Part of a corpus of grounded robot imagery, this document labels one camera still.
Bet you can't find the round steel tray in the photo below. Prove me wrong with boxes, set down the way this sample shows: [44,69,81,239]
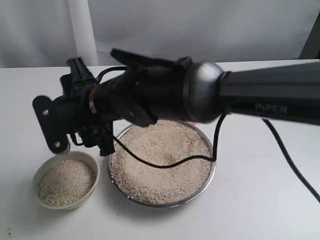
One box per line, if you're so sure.
[107,119,217,208]

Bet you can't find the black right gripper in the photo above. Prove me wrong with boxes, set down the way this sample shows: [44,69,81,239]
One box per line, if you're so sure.
[32,67,156,155]

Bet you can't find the white backdrop curtain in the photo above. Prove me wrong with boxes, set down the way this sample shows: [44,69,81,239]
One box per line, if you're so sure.
[0,0,320,68]

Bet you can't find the white ceramic bowl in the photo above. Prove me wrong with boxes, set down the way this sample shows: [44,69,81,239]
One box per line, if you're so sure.
[32,151,100,210]

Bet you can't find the rice in white bowl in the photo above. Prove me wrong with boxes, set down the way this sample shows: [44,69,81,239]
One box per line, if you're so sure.
[37,160,96,207]

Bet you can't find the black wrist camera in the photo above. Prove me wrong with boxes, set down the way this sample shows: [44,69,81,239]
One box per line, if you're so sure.
[60,57,97,98]

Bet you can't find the black cable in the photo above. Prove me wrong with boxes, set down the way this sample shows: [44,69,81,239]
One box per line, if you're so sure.
[94,66,320,203]

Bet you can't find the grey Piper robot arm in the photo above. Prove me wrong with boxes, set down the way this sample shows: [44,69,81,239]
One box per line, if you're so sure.
[32,59,320,157]

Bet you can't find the rice in steel tray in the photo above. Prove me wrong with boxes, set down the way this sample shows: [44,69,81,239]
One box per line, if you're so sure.
[110,119,212,204]

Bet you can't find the dark frame post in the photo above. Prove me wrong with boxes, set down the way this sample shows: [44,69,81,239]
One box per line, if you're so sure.
[298,14,320,60]

